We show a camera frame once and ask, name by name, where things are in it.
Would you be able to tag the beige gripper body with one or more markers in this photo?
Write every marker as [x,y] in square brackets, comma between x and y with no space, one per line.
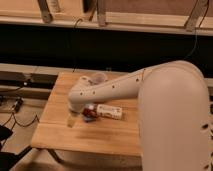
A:
[72,119]

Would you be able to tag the red pepper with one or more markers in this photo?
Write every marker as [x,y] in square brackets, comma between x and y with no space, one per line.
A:
[89,115]

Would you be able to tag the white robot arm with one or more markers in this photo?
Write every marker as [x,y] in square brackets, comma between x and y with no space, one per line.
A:
[173,109]

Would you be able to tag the wooden table board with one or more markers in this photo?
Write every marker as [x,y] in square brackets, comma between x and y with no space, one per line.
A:
[106,136]

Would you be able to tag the white bottle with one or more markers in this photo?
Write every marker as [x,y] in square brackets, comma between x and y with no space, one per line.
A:
[106,111]

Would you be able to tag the clear plastic cup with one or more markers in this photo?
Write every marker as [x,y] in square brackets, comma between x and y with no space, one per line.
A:
[98,78]

